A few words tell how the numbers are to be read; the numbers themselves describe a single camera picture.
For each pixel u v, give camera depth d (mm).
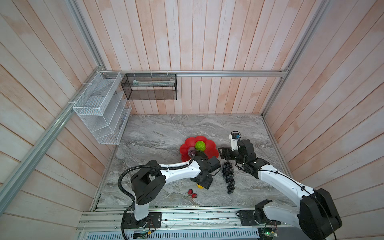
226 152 748
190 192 816
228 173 846
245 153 642
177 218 758
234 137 750
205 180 744
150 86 1042
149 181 462
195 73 984
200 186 766
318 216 404
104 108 695
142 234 713
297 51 840
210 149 986
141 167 434
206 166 660
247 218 731
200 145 950
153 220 733
